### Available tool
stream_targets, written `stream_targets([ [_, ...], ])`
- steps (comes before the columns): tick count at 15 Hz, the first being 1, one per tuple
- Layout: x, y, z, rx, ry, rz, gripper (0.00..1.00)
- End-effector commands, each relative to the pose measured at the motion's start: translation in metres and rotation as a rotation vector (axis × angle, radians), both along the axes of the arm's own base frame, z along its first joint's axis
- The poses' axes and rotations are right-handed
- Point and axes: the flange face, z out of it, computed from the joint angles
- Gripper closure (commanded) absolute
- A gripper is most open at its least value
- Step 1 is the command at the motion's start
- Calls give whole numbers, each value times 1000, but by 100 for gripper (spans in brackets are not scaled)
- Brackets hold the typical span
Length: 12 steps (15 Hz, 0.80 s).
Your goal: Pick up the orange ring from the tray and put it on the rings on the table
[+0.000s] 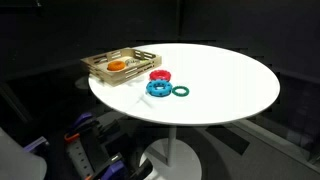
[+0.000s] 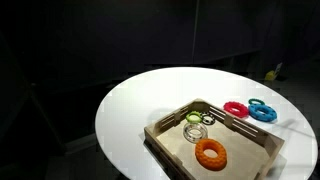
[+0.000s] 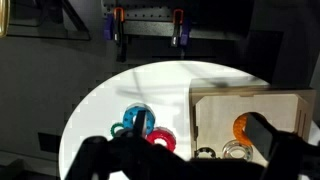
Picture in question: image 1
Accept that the purple black clamp handle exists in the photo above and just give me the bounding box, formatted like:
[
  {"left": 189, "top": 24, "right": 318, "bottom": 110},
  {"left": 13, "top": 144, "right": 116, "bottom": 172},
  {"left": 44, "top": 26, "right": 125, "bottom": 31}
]
[
  {"left": 88, "top": 152, "right": 154, "bottom": 180},
  {"left": 71, "top": 112, "right": 101, "bottom": 134}
]

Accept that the clear transparent ring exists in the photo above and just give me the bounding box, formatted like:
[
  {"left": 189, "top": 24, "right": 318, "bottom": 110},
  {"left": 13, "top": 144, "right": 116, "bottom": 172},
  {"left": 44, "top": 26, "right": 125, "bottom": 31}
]
[{"left": 124, "top": 58, "right": 139, "bottom": 67}]

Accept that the grey clamp bar orange trigger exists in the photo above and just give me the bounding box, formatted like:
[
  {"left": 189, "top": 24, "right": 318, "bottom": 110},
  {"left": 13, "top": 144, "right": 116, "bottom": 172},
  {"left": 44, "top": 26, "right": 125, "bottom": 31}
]
[{"left": 64, "top": 132, "right": 96, "bottom": 180}]

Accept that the orange textured ring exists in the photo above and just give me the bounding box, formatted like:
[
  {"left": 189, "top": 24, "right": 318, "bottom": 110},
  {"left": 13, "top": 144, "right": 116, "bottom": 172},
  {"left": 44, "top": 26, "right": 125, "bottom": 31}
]
[{"left": 106, "top": 60, "right": 127, "bottom": 72}]

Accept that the blue textured ring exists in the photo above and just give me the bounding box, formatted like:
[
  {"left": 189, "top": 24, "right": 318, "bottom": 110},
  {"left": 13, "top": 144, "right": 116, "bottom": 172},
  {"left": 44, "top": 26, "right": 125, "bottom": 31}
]
[{"left": 145, "top": 79, "right": 174, "bottom": 98}]

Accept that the white table pedestal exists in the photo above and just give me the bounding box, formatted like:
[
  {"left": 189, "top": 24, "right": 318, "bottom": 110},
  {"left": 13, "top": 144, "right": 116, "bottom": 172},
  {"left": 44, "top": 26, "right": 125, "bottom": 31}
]
[{"left": 139, "top": 124, "right": 203, "bottom": 180}]

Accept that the purple black clamp jaw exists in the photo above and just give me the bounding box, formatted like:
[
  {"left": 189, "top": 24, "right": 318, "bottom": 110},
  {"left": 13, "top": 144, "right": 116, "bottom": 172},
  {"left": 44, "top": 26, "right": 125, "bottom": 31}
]
[{"left": 23, "top": 136, "right": 51, "bottom": 154}]

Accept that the wooden slatted tray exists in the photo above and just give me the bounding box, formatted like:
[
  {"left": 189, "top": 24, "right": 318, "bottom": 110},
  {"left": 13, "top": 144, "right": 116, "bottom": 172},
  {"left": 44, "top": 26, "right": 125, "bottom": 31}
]
[{"left": 80, "top": 47, "right": 163, "bottom": 88}]

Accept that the dark green thin ring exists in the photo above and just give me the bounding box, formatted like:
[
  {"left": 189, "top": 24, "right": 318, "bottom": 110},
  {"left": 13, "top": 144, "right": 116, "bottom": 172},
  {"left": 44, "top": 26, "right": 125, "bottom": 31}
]
[{"left": 171, "top": 85, "right": 190, "bottom": 98}]

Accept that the white plastic cover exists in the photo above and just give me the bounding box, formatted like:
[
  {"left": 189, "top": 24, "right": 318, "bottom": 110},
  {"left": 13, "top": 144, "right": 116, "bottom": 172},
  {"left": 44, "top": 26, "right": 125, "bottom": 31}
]
[{"left": 0, "top": 128, "right": 48, "bottom": 180}]

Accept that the red textured ring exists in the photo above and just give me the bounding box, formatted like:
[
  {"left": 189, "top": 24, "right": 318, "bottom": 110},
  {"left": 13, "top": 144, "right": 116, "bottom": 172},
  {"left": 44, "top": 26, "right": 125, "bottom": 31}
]
[{"left": 148, "top": 69, "right": 172, "bottom": 83}]

